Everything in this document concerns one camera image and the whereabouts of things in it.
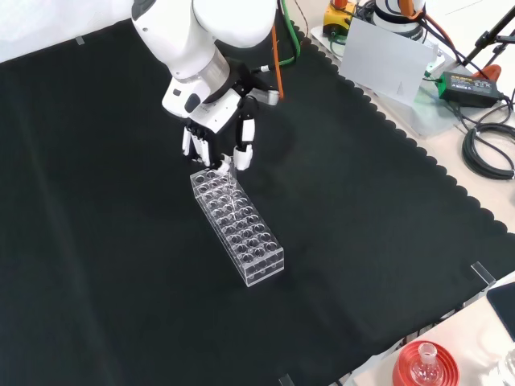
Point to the pale board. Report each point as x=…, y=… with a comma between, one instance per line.
x=382, y=60

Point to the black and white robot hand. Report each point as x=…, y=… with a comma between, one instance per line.
x=217, y=114

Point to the black tripod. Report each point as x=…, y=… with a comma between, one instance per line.
x=489, y=36

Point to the clear round-bottom flask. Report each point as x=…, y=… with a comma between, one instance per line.
x=425, y=368

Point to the black bench cloth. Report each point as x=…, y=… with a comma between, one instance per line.
x=120, y=241

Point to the black power adapter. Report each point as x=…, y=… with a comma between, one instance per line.
x=468, y=89

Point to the clear cloth clip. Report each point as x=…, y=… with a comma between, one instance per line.
x=484, y=274
x=80, y=40
x=286, y=380

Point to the grey metal base plate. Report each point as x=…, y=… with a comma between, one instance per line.
x=432, y=116

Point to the orange clamp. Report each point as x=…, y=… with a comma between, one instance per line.
x=491, y=71

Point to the black tablet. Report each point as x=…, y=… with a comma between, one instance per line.
x=505, y=305

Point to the clear plastic test tube rack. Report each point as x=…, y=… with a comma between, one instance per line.
x=249, y=241

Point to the clear glass test tube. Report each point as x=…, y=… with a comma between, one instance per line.
x=232, y=181

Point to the yellow stop button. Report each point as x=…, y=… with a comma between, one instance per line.
x=338, y=18

